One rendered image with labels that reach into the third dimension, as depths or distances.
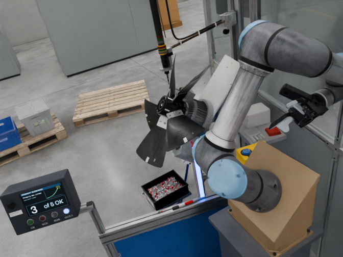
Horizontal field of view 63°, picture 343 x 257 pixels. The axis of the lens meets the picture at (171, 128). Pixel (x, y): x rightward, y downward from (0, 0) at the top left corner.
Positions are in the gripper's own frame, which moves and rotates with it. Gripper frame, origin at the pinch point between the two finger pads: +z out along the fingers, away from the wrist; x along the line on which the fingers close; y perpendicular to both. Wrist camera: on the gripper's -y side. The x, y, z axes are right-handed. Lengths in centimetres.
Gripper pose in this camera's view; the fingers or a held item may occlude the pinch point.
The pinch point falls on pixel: (275, 117)
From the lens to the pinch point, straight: 108.3
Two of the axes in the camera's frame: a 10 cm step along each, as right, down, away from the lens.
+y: 5.1, 7.7, -3.9
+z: -8.6, 3.9, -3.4
